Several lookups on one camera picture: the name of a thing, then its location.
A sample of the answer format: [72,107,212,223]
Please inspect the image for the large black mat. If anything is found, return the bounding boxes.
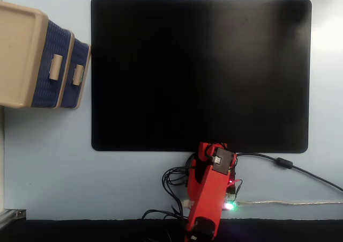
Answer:
[91,0,312,154]

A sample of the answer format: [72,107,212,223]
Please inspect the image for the beige plastic drawer cabinet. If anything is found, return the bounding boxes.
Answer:
[0,1,92,110]

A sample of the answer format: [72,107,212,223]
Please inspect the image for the black servo cable bundle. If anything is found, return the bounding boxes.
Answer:
[141,153,200,223]

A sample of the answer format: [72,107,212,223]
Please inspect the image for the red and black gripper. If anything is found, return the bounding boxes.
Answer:
[197,142,237,175]

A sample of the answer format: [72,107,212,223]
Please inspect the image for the black power cable with ferrite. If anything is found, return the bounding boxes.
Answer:
[235,152,343,193]

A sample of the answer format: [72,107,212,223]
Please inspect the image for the black base controller board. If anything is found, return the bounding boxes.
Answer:
[221,169,239,212]

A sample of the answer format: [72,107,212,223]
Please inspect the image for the clear silver USB cable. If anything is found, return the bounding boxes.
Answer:
[237,200,343,207]

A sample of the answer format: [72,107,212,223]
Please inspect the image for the blue woven drawer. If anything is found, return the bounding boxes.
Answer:
[61,38,91,109]
[31,20,73,109]

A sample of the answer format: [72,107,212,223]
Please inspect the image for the aluminium profile rail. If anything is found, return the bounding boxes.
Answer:
[0,209,27,228]

